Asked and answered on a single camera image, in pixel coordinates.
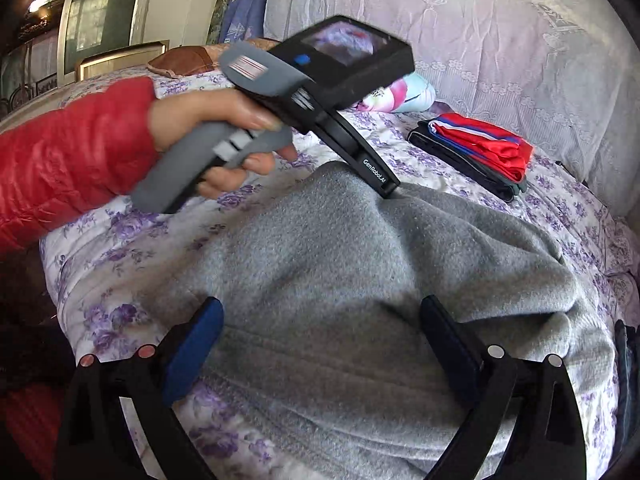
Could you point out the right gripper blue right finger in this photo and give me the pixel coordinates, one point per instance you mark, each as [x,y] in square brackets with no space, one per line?
[457,349]

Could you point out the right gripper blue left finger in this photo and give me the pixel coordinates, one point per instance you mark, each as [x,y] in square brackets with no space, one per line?
[187,346]

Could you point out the person left hand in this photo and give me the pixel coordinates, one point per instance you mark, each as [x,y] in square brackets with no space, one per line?
[172,118]

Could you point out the blue patterned cushion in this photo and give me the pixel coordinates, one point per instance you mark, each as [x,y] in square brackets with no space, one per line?
[242,20]

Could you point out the folded teal pink floral blanket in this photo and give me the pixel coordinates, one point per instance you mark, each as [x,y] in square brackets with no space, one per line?
[411,93]

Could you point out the purple floral bed quilt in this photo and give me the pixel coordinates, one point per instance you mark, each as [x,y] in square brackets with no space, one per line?
[98,266]

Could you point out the orange brown pillow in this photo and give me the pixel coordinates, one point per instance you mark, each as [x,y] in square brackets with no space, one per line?
[192,60]

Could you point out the blue denim jeans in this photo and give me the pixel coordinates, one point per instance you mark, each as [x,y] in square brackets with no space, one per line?
[627,416]

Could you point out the folded dark garments stack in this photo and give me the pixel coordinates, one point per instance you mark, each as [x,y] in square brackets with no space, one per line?
[499,185]

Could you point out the folded red blue white garment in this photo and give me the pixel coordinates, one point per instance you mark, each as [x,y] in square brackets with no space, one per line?
[497,148]

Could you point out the white framed mirror door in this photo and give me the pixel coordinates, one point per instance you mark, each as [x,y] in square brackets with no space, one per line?
[92,27]

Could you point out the red puffer jacket sleeve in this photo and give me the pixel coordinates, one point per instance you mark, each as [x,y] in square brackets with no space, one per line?
[64,163]

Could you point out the lilac lace covered headboard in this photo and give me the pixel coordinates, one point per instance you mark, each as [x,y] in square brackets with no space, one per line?
[563,74]

